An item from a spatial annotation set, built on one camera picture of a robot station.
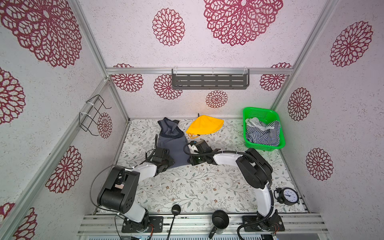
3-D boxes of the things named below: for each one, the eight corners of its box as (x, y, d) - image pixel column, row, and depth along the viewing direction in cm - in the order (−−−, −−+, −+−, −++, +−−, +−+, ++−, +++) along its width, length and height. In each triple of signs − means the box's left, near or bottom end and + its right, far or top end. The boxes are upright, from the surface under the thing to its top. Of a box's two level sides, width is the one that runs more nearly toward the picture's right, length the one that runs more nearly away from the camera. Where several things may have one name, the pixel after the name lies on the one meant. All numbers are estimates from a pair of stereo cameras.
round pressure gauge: (277, 205, 82) (281, 203, 79) (272, 189, 87) (275, 187, 84) (298, 205, 82) (302, 203, 79) (291, 189, 87) (295, 187, 84)
